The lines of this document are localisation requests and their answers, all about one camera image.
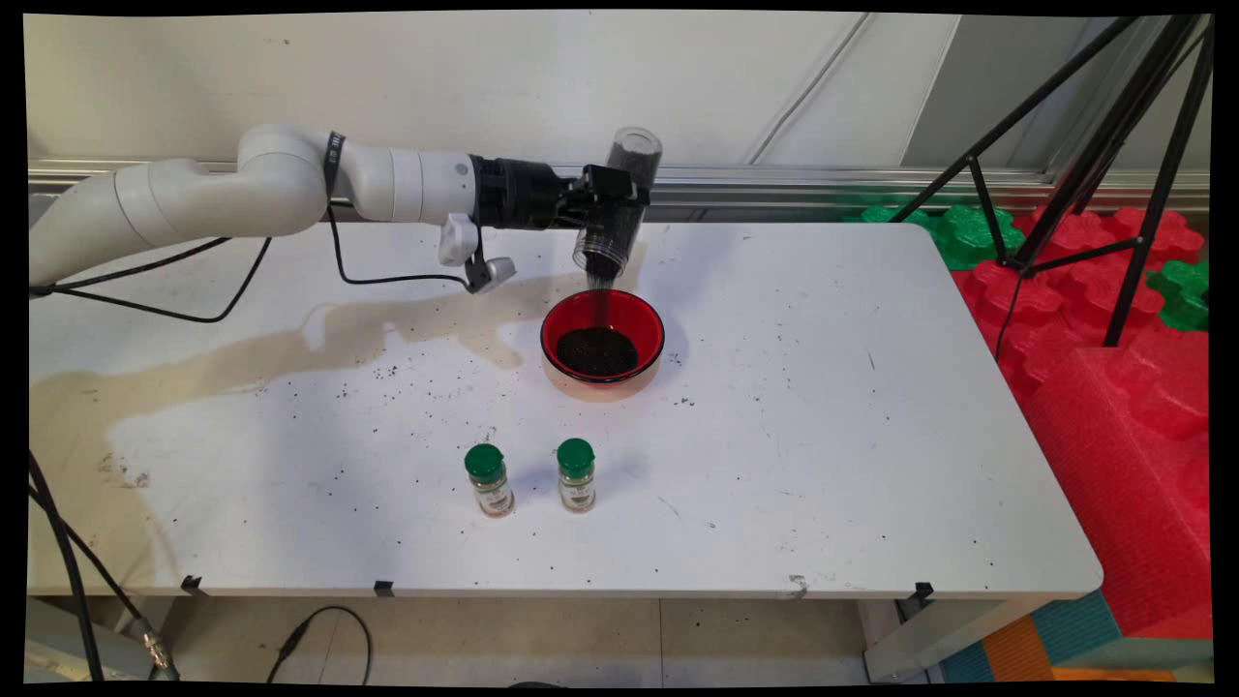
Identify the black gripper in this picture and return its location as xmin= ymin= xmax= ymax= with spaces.
xmin=471 ymin=157 xmax=651 ymax=229

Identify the clear jar with black seeds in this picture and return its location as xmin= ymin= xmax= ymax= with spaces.
xmin=572 ymin=126 xmax=665 ymax=284

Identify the red bowl with black seeds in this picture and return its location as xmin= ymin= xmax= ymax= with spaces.
xmin=540 ymin=288 xmax=667 ymax=403

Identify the green foam block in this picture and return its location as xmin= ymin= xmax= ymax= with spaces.
xmin=1147 ymin=259 xmax=1211 ymax=335
xmin=847 ymin=203 xmax=932 ymax=228
xmin=931 ymin=205 xmax=1025 ymax=272

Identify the spice jar with green lid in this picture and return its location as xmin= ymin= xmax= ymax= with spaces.
xmin=556 ymin=438 xmax=598 ymax=513
xmin=464 ymin=443 xmax=517 ymax=518

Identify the black tripod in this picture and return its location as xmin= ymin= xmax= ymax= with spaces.
xmin=886 ymin=15 xmax=1216 ymax=364

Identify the grey table leg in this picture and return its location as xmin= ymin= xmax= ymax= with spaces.
xmin=861 ymin=597 xmax=1051 ymax=683
xmin=27 ymin=595 xmax=161 ymax=681

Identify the orange foam tile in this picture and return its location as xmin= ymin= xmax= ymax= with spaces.
xmin=982 ymin=615 xmax=1177 ymax=683

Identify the teal foam tile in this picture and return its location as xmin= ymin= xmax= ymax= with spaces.
xmin=939 ymin=591 xmax=1124 ymax=683

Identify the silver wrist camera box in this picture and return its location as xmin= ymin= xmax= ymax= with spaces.
xmin=438 ymin=213 xmax=517 ymax=294

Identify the aluminium wall rail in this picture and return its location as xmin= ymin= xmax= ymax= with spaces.
xmin=29 ymin=158 xmax=1211 ymax=216

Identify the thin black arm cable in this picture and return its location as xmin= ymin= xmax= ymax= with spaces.
xmin=29 ymin=203 xmax=485 ymax=325

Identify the thin black tripod cable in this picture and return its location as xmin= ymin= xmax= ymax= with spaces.
xmin=995 ymin=271 xmax=1027 ymax=361

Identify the black floor cable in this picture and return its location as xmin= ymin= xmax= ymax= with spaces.
xmin=266 ymin=606 xmax=372 ymax=686

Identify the thick black cable with connector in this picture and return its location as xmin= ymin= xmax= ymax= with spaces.
xmin=27 ymin=450 xmax=182 ymax=681

